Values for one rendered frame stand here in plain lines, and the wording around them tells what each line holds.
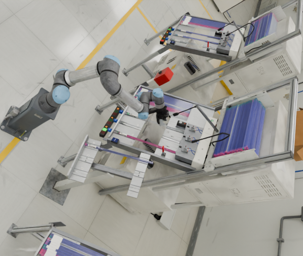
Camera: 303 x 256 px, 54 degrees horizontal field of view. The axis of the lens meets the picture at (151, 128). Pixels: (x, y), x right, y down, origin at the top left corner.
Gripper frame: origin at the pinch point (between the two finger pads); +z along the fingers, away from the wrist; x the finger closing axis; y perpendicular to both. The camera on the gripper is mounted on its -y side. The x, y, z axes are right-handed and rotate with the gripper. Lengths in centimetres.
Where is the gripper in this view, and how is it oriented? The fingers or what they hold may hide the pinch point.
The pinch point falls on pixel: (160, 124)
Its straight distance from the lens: 244.3
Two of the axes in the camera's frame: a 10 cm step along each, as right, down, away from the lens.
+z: 1.4, 7.0, 7.0
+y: 9.3, 1.6, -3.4
